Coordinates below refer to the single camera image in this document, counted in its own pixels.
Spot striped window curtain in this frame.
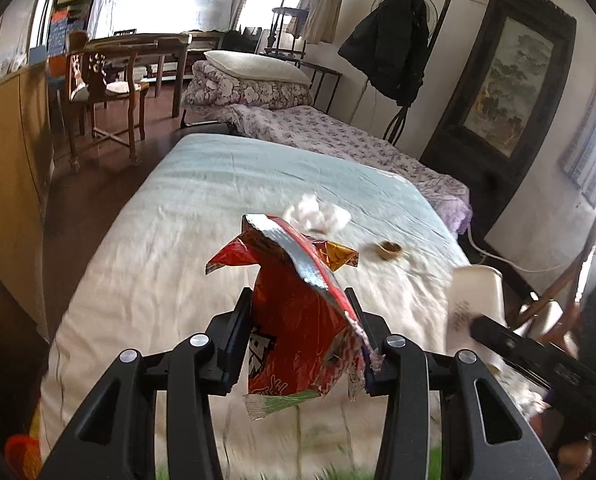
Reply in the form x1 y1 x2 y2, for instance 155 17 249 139
558 47 596 206

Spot white cable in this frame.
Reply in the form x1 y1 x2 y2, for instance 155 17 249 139
465 225 579 273

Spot wooden table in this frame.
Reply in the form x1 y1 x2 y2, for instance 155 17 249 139
83 32 194 121

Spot black coat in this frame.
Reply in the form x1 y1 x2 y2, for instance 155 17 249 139
338 0 431 107

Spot dark framed painting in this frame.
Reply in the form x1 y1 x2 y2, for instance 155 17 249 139
420 0 577 233

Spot black metal coat rack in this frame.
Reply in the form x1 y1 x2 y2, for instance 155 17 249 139
383 0 466 146

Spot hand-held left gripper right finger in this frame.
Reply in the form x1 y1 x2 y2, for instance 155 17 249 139
344 287 561 480

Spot white crumpled tissue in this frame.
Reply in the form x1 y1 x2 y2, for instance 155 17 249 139
283 192 351 235

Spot folded floral quilt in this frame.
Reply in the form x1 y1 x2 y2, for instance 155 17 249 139
183 60 314 111

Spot carved wooden chair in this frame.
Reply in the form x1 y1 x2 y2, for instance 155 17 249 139
58 47 151 173

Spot colourful wall board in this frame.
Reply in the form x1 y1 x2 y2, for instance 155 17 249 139
45 0 101 56

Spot purple floral bedsheet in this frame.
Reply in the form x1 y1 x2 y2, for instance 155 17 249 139
228 105 474 236

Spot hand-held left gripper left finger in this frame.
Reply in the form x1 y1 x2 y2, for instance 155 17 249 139
38 290 253 480

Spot beige curtain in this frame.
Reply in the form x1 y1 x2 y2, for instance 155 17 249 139
300 0 351 43

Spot white pillow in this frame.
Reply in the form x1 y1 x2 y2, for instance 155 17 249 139
204 50 311 86

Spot black metal stand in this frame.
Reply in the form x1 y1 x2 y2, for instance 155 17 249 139
270 6 309 59

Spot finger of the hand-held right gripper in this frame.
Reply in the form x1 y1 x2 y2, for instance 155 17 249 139
470 314 559 388

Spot wooden cabinet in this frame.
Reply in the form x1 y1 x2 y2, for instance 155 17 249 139
0 62 54 331

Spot plain wooden chair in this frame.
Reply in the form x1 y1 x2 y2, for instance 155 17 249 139
510 245 596 356

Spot red snack bag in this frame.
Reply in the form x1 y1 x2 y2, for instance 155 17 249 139
205 213 385 420

